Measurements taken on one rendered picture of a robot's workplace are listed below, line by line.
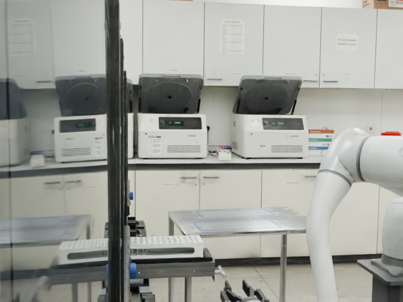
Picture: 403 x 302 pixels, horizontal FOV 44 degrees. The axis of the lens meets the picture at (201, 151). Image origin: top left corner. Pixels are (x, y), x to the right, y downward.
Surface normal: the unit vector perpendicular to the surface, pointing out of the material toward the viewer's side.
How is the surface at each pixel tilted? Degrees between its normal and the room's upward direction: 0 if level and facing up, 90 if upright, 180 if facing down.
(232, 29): 89
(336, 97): 90
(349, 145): 50
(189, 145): 90
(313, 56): 90
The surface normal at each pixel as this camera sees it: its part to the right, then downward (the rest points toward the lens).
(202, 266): 0.15, 0.08
